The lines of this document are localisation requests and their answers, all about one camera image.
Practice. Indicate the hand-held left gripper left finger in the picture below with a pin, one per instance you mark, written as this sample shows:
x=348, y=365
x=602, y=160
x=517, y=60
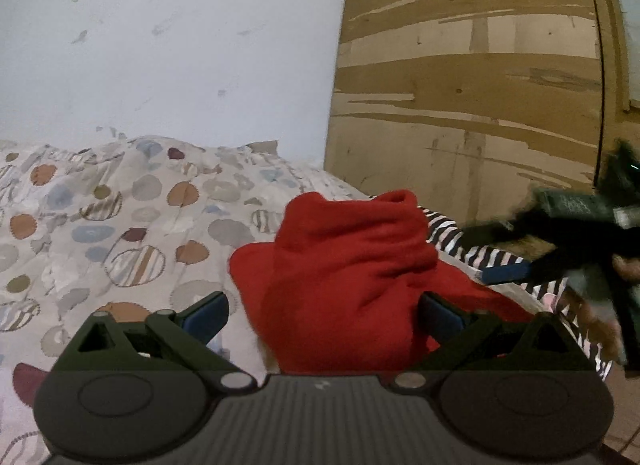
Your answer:
x=207, y=316

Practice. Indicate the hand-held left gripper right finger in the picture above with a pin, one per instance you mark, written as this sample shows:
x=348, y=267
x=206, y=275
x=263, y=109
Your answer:
x=440, y=319

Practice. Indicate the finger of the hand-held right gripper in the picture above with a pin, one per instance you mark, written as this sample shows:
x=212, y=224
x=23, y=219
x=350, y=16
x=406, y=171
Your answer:
x=510, y=273
x=492, y=236

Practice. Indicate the red shirt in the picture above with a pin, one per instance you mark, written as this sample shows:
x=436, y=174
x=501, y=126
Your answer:
x=350, y=270

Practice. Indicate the person's right hand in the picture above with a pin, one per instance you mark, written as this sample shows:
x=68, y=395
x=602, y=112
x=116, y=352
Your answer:
x=627, y=271

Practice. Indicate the zebra striped cloth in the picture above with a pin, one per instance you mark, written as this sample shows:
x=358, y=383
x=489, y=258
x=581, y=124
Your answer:
x=445, y=235

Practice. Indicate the dotted bed blanket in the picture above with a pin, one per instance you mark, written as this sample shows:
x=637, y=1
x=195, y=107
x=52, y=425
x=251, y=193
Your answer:
x=125, y=205

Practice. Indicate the wooden board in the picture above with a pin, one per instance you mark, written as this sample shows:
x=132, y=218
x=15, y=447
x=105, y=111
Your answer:
x=450, y=95

